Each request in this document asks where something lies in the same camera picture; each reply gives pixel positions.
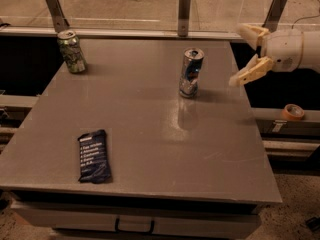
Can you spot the blue silver redbull can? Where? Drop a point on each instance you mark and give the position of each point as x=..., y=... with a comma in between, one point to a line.
x=191, y=67

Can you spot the green soda can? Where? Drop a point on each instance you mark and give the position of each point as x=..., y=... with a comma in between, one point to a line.
x=69, y=45

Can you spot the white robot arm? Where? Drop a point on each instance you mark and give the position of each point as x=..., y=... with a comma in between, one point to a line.
x=310, y=51

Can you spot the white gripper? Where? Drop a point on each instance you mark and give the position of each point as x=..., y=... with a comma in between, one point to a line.
x=284, y=50

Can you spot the dark blue snack bar wrapper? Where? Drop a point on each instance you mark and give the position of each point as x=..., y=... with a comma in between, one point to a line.
x=93, y=154

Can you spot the grey drawer with black handle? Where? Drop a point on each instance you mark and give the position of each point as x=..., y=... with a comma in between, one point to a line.
x=102, y=219

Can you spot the left metal bracket post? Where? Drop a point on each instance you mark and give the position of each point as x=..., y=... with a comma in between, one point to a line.
x=60, y=22

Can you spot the small black floor object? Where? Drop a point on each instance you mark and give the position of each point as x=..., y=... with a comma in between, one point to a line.
x=313, y=223

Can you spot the right metal bracket post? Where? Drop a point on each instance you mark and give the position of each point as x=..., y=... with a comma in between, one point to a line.
x=274, y=14

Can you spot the orange tape roll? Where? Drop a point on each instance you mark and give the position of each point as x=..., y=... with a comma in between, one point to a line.
x=293, y=112

